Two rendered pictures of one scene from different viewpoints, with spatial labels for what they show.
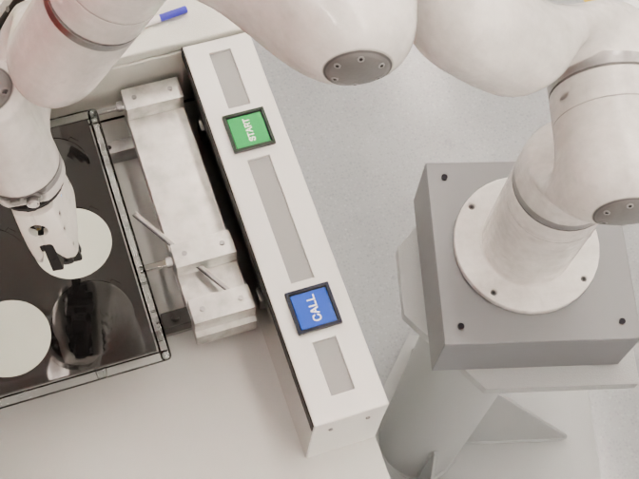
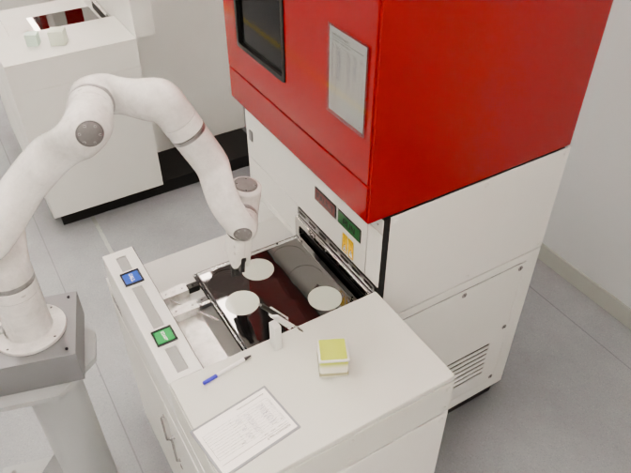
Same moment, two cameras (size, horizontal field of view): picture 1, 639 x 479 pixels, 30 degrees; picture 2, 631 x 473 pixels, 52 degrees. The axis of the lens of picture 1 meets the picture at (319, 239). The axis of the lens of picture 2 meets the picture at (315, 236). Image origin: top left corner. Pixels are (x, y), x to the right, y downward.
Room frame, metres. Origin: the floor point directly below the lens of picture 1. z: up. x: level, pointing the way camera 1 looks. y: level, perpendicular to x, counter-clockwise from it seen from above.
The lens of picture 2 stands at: (1.92, 0.46, 2.26)
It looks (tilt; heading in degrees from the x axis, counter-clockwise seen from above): 40 degrees down; 177
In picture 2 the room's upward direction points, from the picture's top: straight up
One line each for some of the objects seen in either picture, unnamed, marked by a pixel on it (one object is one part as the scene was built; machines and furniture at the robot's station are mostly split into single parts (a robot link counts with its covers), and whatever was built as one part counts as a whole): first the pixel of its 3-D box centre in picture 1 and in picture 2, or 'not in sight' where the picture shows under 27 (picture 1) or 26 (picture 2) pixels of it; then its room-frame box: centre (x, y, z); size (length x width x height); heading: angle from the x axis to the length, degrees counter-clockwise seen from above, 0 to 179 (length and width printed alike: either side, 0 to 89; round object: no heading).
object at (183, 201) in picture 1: (186, 211); (196, 335); (0.70, 0.18, 0.87); 0.36 x 0.08 x 0.03; 28
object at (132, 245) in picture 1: (127, 229); (220, 312); (0.64, 0.25, 0.90); 0.38 x 0.01 x 0.01; 28
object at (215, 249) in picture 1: (203, 252); (184, 311); (0.63, 0.14, 0.89); 0.08 x 0.03 x 0.03; 118
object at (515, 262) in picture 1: (543, 216); (21, 306); (0.70, -0.26, 1.02); 0.19 x 0.19 x 0.18
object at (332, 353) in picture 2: not in sight; (332, 358); (0.91, 0.55, 1.00); 0.07 x 0.07 x 0.07; 2
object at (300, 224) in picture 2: not in sight; (331, 263); (0.44, 0.58, 0.89); 0.44 x 0.02 x 0.10; 28
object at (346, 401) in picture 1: (277, 238); (151, 324); (0.67, 0.06, 0.89); 0.55 x 0.09 x 0.14; 28
